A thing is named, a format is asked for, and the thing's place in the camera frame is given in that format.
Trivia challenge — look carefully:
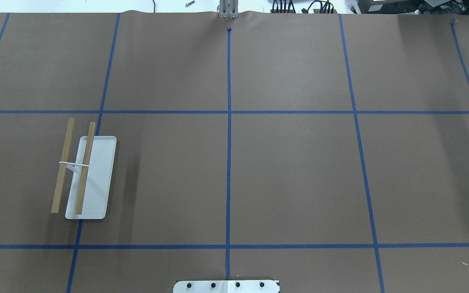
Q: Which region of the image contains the black equipment box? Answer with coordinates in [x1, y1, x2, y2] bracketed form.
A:
[356, 0, 469, 15]

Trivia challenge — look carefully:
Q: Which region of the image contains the black USB hub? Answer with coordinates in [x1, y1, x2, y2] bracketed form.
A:
[270, 0, 296, 14]

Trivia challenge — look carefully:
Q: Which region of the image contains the white towel rack base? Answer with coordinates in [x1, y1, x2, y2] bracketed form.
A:
[65, 136, 117, 220]

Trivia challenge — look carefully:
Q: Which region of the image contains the wooden rack bar far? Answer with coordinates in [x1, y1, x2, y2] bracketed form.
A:
[50, 117, 75, 214]

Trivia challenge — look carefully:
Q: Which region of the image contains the white rack bracket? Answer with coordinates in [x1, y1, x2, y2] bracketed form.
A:
[58, 161, 89, 174]

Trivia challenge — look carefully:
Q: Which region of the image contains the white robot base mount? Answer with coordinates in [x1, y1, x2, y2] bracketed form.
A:
[173, 280, 281, 293]

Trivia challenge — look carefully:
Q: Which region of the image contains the aluminium camera post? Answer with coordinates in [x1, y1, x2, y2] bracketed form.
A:
[217, 0, 239, 19]

